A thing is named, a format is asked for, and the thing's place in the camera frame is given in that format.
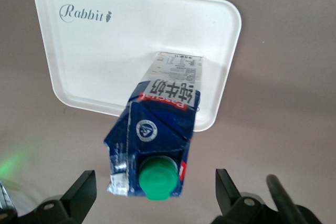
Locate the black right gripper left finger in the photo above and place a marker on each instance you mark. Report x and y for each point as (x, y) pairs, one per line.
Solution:
(71, 203)

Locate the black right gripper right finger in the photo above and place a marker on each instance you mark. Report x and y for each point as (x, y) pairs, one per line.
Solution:
(236, 208)

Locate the blue milk carton green cap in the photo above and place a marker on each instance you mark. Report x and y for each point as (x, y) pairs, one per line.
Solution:
(157, 129)

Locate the brown table mat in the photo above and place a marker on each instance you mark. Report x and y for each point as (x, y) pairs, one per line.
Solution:
(275, 103)

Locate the cream rabbit print tray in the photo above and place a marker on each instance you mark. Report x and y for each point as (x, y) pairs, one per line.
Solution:
(105, 51)

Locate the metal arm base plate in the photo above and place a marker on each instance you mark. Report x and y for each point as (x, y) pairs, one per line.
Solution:
(4, 197)

